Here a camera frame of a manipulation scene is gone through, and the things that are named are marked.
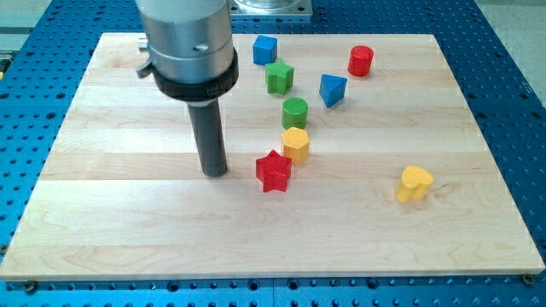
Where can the green cylinder block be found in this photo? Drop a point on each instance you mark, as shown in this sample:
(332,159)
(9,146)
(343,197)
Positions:
(294,113)

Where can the wooden board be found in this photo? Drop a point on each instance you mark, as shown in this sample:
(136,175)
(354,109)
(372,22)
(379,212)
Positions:
(122,195)

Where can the yellow hexagon block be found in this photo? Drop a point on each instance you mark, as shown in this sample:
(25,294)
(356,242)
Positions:
(295,144)

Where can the red cylinder block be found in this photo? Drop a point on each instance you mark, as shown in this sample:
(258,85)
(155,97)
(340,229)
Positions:
(360,60)

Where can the blue triangle block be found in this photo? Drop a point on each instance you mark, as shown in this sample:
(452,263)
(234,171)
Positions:
(332,89)

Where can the red star block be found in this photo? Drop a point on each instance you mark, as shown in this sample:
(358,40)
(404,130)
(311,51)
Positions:
(273,171)

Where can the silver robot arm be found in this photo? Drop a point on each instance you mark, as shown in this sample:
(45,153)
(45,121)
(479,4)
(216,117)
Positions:
(192,58)

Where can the green star block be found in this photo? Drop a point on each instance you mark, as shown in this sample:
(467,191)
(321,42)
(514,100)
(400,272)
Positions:
(279,77)

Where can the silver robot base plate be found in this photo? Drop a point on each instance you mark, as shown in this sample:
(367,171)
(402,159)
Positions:
(271,8)

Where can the blue cube block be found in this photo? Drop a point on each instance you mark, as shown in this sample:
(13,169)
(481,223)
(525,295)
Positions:
(264,50)

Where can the yellow heart block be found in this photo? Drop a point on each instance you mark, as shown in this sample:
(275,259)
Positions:
(414,184)

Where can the blue perforated table plate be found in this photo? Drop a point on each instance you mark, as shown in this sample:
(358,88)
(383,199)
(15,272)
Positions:
(44,76)

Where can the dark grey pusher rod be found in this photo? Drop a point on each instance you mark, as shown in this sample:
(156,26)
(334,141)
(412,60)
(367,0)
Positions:
(207,127)

